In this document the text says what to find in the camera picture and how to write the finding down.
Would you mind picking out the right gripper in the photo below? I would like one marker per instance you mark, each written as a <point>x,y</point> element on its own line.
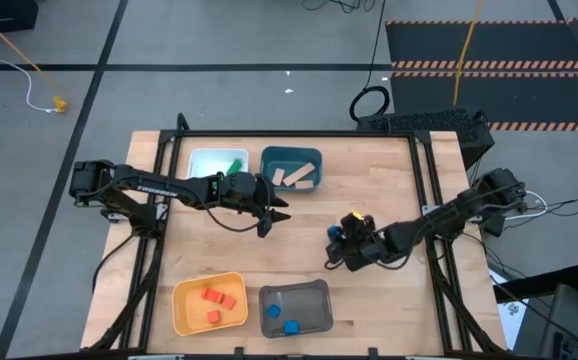
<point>364,242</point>

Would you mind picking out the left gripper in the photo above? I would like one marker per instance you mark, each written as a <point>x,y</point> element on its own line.
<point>241,192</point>

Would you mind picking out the rectangular blue block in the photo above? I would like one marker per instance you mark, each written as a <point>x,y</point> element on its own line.
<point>334,232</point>

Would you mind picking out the small wooden block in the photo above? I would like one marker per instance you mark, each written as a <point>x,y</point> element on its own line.
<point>278,176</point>
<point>304,184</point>

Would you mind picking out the long wooden block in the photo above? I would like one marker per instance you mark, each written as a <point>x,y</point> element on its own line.
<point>299,174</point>

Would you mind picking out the green block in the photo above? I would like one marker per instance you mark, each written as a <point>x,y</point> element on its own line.
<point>235,166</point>

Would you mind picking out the small blue block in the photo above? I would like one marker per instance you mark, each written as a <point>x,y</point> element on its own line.
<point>273,311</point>
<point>291,327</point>

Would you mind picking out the small orange block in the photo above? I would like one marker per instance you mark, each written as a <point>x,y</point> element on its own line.
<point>229,302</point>
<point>213,316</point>

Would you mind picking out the rectangular orange block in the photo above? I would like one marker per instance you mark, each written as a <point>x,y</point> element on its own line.
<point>212,295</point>

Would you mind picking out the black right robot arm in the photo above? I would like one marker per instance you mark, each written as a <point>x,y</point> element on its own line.
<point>449,220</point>

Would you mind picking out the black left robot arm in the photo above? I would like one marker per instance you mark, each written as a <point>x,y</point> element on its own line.
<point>134,182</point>

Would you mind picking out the teal plastic bin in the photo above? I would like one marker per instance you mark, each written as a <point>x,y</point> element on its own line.
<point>289,155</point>

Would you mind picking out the grey translucent plastic bin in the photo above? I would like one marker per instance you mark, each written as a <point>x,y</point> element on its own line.
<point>304,305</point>

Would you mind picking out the white plastic bin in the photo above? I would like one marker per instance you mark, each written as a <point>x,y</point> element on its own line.
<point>204,162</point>

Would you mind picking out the orange plastic bin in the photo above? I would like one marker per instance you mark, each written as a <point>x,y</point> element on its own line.
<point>189,310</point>

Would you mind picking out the black perforated computer case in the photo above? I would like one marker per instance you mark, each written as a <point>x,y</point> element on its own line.
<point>419,122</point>

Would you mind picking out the black power adapter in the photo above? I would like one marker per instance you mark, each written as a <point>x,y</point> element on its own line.
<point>495,225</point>

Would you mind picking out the white paper sheet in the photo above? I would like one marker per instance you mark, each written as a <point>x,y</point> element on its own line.
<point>506,310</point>

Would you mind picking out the black hazard-striped floor mat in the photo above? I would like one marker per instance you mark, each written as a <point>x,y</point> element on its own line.
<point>429,45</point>

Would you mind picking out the dark equipment box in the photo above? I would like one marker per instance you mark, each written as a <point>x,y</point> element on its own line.
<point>574,325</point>

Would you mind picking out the black aluminium rig frame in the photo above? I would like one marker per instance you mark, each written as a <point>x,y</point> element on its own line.
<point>289,134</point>

